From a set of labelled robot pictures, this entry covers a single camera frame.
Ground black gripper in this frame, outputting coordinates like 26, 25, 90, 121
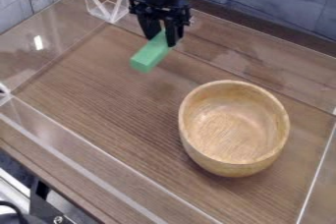
128, 0, 190, 47

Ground green stick block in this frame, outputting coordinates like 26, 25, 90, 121
129, 31, 170, 73

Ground wooden bowl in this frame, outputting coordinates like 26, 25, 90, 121
178, 80, 290, 178

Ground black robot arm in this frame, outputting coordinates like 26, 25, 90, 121
126, 0, 192, 47

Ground clear acrylic corner bracket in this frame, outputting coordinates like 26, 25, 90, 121
85, 0, 128, 24

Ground clear acrylic tray wall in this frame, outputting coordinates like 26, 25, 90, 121
0, 0, 336, 224

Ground black table frame bracket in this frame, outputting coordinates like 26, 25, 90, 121
0, 178, 84, 224

